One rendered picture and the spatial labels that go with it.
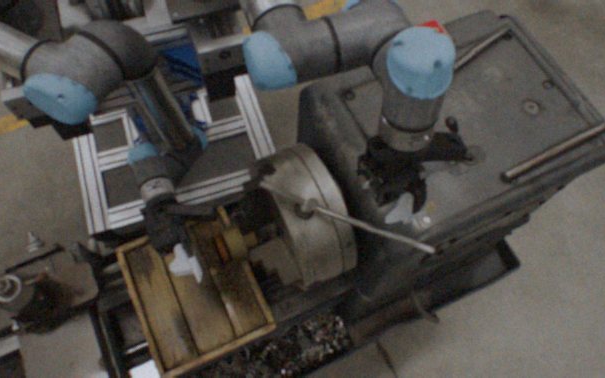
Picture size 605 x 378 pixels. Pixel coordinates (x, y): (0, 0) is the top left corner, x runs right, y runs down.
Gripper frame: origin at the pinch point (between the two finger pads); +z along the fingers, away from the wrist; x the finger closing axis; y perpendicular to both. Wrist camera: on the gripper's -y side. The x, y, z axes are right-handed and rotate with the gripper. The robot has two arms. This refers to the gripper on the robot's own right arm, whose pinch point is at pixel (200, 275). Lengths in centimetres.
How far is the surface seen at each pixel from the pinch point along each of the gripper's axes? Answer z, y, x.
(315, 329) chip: 16, -24, -52
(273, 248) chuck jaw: 1.8, -16.7, 2.3
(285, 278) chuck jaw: 8.9, -16.2, 2.3
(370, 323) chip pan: 22, -41, -54
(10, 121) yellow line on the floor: -149, 65, -107
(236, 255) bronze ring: 0.1, -8.7, 3.0
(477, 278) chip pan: 24, -81, -54
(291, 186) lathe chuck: -4.5, -23.6, 16.1
